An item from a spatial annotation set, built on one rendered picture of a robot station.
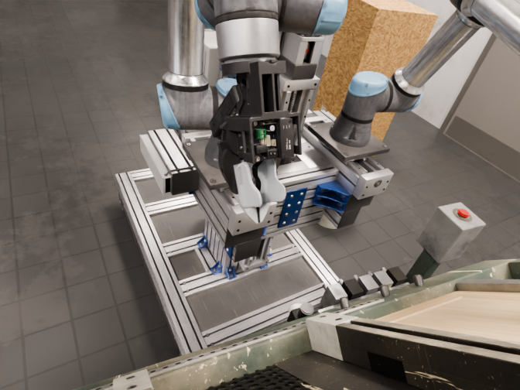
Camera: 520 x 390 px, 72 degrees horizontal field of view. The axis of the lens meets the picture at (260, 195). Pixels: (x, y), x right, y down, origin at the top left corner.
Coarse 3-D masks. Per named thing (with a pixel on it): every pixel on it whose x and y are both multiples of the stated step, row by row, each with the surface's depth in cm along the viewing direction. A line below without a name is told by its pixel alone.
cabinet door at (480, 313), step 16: (432, 304) 93; (448, 304) 91; (464, 304) 88; (480, 304) 85; (496, 304) 82; (512, 304) 79; (384, 320) 87; (400, 320) 85; (416, 320) 83; (432, 320) 80; (448, 320) 78; (464, 320) 75; (480, 320) 73; (496, 320) 71; (512, 320) 69; (480, 336) 65; (496, 336) 63; (512, 336) 61
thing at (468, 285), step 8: (464, 280) 104; (472, 280) 102; (480, 280) 99; (488, 280) 97; (496, 280) 95; (504, 280) 93; (512, 280) 91; (464, 288) 100; (472, 288) 98; (480, 288) 96; (488, 288) 94; (496, 288) 92; (504, 288) 90; (512, 288) 88
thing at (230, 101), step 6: (234, 90) 45; (228, 96) 46; (234, 96) 45; (222, 102) 48; (228, 102) 47; (234, 102) 45; (222, 108) 49; (228, 108) 47; (216, 114) 51; (222, 114) 49; (228, 114) 48; (210, 120) 53; (216, 120) 51; (222, 120) 50; (210, 126) 54; (216, 126) 52; (216, 132) 53
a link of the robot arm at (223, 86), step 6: (228, 78) 97; (216, 84) 94; (222, 84) 93; (228, 84) 94; (234, 84) 95; (216, 90) 93; (222, 90) 91; (228, 90) 92; (216, 96) 92; (222, 96) 92; (216, 102) 92; (216, 108) 92
